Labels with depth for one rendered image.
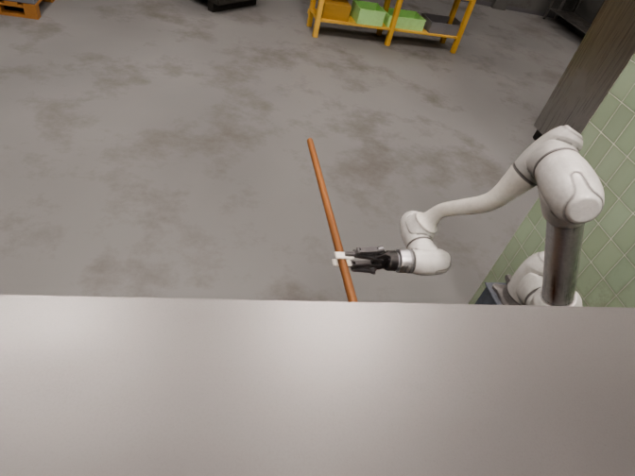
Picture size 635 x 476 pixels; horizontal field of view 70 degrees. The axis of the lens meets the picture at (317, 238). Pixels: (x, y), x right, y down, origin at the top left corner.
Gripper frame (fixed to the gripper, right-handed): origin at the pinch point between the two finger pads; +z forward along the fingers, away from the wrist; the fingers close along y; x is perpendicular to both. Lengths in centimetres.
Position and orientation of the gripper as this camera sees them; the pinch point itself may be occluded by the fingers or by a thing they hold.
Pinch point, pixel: (342, 259)
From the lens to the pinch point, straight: 163.8
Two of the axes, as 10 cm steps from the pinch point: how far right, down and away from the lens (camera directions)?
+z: -9.7, -0.4, -2.2
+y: -1.8, 7.2, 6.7
